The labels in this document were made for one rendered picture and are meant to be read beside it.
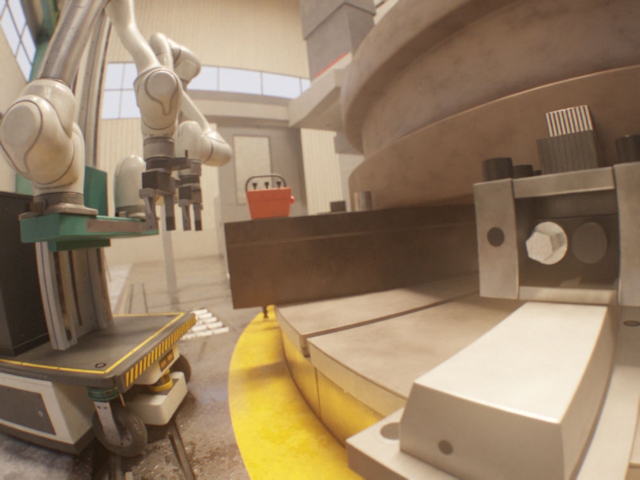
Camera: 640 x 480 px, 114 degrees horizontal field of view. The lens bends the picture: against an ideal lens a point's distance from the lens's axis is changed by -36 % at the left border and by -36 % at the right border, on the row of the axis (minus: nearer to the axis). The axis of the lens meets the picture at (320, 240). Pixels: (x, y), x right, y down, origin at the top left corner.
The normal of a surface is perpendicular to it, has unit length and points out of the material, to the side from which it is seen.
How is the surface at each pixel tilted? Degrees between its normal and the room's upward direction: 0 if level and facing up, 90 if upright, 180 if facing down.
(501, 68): 90
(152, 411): 90
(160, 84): 98
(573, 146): 90
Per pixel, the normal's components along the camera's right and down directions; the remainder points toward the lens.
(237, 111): 0.54, -0.03
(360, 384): -0.88, 0.10
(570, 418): 0.51, -0.34
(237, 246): 0.21, 0.01
